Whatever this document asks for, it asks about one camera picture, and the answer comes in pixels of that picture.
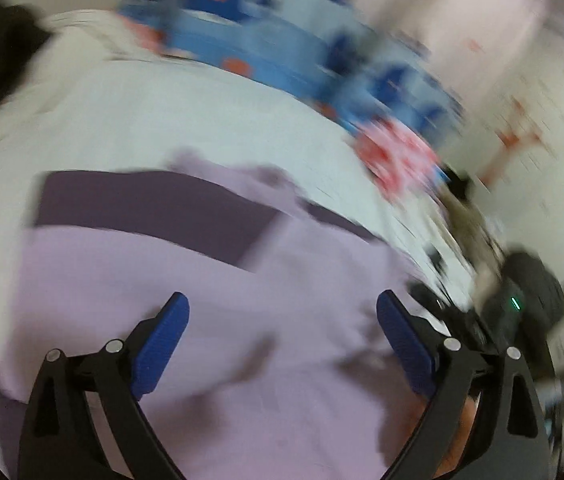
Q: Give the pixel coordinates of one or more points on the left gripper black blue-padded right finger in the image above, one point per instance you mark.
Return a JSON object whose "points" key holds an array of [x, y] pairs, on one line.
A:
{"points": [[507, 439]]}

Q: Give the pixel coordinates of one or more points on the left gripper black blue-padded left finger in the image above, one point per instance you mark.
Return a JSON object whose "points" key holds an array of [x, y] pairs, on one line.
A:
{"points": [[59, 439]]}

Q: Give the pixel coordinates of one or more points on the lilac and purple jacket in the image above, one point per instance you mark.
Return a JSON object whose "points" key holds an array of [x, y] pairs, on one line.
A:
{"points": [[282, 372]]}

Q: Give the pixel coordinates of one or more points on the olive brown clothes pile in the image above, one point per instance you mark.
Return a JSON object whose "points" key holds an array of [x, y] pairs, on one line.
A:
{"points": [[468, 227]]}

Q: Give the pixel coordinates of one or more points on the pink checkered cloth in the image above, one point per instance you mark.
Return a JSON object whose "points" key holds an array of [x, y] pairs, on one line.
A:
{"points": [[400, 162]]}

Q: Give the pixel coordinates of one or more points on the white striped bed sheet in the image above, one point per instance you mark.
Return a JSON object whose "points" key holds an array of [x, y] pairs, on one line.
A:
{"points": [[94, 99]]}

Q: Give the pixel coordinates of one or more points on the pale pink printed curtain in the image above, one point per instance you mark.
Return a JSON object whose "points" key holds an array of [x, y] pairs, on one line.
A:
{"points": [[427, 63]]}

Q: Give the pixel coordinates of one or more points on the pink cloth under quilt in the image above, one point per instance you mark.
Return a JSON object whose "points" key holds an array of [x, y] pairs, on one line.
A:
{"points": [[141, 35]]}

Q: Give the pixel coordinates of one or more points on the blue whale print quilt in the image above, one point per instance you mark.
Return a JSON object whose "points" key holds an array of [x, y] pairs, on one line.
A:
{"points": [[320, 51]]}

